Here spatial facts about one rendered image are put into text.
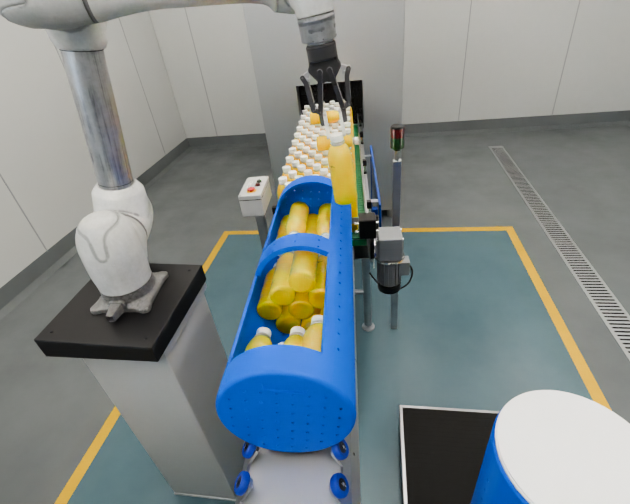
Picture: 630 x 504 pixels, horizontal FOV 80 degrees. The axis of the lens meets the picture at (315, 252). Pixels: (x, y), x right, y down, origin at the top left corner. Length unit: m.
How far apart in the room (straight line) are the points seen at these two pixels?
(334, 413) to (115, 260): 0.71
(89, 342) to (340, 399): 0.74
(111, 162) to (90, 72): 0.24
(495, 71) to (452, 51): 0.60
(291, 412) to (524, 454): 0.44
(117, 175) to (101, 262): 0.28
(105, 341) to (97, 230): 0.30
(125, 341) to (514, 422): 0.96
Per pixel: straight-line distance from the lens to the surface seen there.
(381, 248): 1.71
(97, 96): 1.22
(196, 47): 5.91
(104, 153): 1.26
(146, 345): 1.13
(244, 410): 0.83
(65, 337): 1.29
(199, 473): 1.84
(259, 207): 1.67
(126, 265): 1.18
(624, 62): 6.17
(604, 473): 0.93
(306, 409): 0.80
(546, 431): 0.93
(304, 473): 0.96
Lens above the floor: 1.79
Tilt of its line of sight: 34 degrees down
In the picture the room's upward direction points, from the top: 7 degrees counter-clockwise
